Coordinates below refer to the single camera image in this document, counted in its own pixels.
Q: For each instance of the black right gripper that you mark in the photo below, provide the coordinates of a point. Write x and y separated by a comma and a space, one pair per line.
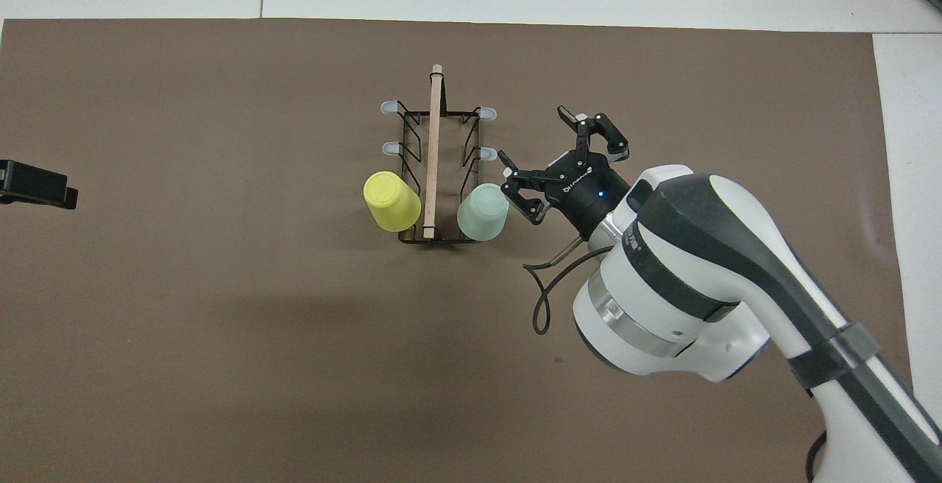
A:
585, 192

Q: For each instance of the pale green plastic cup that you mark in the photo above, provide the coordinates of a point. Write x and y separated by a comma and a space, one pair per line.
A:
483, 212

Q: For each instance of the yellow plastic cup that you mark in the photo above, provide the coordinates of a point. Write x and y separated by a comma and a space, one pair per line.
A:
391, 202

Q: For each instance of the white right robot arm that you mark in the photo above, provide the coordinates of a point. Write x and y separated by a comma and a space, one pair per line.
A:
699, 284

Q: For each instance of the brown table mat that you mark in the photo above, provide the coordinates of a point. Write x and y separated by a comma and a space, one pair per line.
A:
221, 321

